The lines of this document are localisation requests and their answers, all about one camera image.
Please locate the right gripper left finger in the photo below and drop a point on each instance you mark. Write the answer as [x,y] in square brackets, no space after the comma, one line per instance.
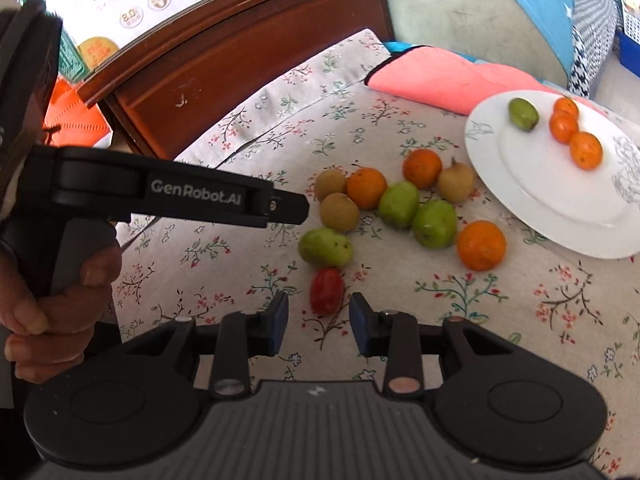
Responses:
[241,337]

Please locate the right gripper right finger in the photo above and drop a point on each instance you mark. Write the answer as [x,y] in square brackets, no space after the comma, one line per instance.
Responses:
[394,335]

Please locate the red cherry tomato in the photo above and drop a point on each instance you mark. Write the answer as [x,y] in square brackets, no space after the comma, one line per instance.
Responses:
[326,292]

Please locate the green jujube bottom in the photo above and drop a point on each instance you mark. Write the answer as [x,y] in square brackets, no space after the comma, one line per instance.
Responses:
[325,247]

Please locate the green jujube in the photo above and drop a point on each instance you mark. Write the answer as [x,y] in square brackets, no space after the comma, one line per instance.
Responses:
[523,114]
[399,204]
[325,247]
[435,224]

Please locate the orange pile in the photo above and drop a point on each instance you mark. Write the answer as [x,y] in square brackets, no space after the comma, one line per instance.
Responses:
[422,168]
[481,246]
[365,187]

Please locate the brown kiwi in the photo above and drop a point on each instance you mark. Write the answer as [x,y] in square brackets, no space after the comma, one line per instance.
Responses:
[339,212]
[328,182]
[456,183]

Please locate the orange top pile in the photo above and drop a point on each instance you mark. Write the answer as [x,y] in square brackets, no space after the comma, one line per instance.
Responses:
[422,168]

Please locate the person left hand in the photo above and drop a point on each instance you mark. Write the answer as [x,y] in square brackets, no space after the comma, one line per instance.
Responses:
[50,335]

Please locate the orange packaging bag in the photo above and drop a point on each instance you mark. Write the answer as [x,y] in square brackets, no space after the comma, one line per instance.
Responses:
[76,124]

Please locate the white ceramic plate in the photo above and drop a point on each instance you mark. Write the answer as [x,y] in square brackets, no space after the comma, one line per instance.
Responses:
[595,213]

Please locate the pink folded towel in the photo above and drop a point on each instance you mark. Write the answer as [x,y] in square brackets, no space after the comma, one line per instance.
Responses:
[446,80]

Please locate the small orange near plate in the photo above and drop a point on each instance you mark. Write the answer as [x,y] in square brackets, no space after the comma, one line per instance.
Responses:
[563,126]

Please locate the small orange plate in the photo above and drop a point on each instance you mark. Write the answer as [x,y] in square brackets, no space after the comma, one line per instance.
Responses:
[567,106]
[563,126]

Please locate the small orange far plate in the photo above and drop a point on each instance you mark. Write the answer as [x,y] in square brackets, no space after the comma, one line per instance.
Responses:
[567,106]

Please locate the pale green sofa cushion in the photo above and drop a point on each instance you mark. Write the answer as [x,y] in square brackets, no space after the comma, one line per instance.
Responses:
[496,31]

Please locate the blue plastic bin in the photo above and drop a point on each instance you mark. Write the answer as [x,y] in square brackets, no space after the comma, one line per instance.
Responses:
[629,52]

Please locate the houndstooth sofa cover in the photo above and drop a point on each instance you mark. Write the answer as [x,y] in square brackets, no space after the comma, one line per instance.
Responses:
[594,24]

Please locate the white laundry basket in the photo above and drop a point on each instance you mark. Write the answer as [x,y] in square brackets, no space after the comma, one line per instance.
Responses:
[631,19]

